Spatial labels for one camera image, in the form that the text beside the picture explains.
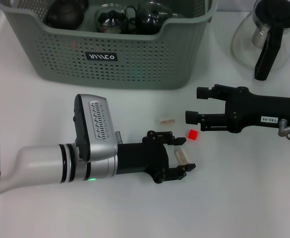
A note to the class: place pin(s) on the black teapot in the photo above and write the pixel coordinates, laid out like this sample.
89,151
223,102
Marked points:
65,15

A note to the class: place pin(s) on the grey perforated storage bin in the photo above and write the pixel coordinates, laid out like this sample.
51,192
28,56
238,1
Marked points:
134,62

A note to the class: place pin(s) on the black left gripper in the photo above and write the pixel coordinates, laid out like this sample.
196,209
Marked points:
142,158

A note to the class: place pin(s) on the white hollow brick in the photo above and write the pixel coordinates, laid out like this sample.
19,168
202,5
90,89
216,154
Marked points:
167,121

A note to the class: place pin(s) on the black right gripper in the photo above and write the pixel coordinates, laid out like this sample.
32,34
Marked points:
258,110

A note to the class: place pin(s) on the white studded plate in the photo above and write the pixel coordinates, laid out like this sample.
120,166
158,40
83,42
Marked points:
182,156

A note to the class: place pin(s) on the small red brick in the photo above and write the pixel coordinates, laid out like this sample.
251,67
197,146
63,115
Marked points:
192,134

